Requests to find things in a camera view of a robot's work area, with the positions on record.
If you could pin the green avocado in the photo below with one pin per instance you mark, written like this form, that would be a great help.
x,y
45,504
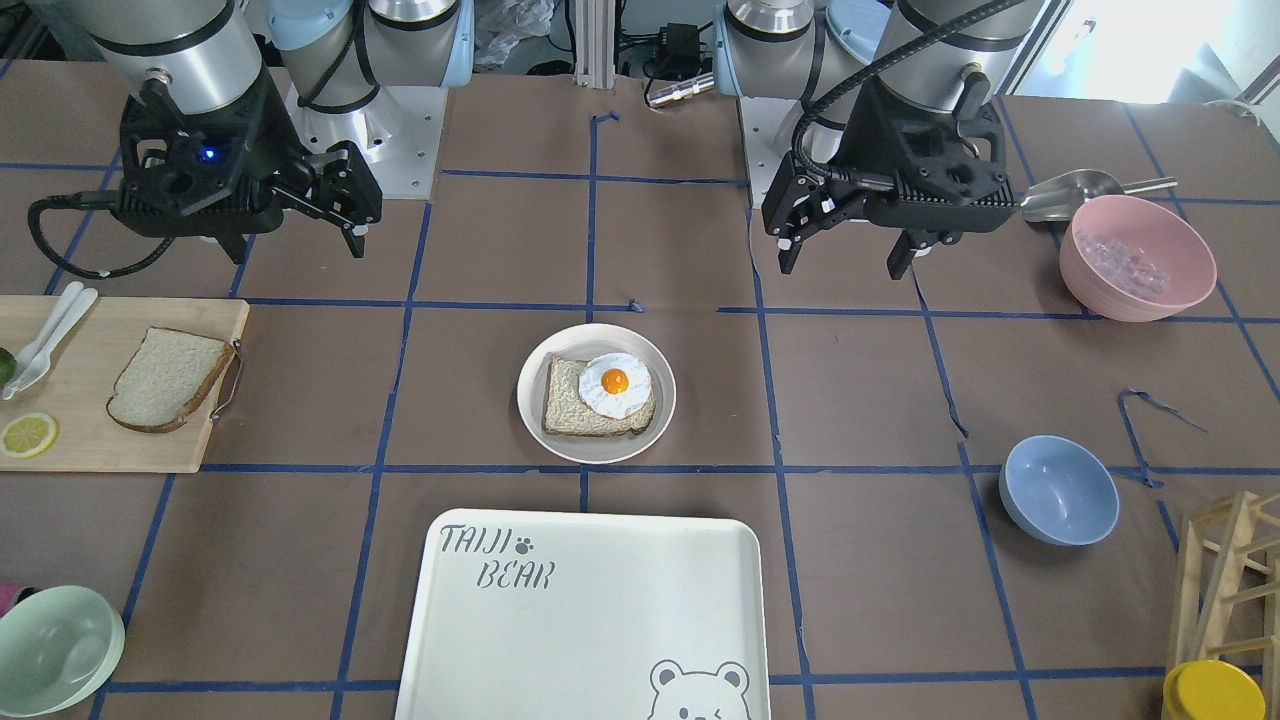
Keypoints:
x,y
8,366

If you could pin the white bear tray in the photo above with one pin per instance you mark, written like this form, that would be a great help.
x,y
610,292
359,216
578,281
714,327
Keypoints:
x,y
576,615

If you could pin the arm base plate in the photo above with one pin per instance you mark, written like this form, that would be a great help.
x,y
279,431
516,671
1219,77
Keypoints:
x,y
767,124
399,134

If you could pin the pink cloth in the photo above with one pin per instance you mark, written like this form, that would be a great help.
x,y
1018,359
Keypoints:
x,y
13,593

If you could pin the bread slice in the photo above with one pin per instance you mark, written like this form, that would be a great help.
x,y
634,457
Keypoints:
x,y
167,379
566,413

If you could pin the pink bowl with ice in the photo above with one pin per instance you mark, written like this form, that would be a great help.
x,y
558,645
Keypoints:
x,y
1130,260

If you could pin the wooden cutting board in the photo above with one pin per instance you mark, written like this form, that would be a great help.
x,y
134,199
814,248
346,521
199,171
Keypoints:
x,y
81,381

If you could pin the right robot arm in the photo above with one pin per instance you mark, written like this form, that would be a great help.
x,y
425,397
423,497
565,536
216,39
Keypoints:
x,y
339,55

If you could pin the bread slice on plate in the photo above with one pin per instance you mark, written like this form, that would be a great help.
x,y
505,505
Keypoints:
x,y
566,413

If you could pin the white plastic fork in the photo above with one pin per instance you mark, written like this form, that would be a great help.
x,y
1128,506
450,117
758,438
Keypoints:
x,y
55,340

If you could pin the yellow cup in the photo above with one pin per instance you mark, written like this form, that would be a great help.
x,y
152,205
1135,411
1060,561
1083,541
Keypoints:
x,y
1211,689

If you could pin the aluminium frame post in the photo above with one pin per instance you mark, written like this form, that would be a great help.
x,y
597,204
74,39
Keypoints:
x,y
596,24

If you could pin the fried egg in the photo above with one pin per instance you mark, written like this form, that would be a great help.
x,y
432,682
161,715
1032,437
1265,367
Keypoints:
x,y
615,385

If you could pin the white round plate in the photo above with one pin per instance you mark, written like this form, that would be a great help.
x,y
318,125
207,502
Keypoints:
x,y
584,342

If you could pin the green bowl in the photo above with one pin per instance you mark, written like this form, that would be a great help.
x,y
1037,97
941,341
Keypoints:
x,y
57,648

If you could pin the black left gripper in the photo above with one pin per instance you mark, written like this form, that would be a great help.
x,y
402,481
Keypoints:
x,y
853,147

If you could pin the white plastic spoon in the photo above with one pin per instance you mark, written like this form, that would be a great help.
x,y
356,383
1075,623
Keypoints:
x,y
45,335

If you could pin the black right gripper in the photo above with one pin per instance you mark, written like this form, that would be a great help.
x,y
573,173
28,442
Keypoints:
x,y
283,143

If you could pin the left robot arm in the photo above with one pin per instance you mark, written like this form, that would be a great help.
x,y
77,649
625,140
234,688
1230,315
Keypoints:
x,y
821,52

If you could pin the lemon slice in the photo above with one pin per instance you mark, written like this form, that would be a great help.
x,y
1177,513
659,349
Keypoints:
x,y
29,435

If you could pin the blue bowl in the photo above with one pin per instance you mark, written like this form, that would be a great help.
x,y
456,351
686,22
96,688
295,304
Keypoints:
x,y
1058,492

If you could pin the metal scoop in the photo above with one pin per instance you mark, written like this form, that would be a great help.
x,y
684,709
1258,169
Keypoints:
x,y
1057,199

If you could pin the wooden cup rack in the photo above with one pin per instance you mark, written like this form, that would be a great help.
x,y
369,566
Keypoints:
x,y
1227,558

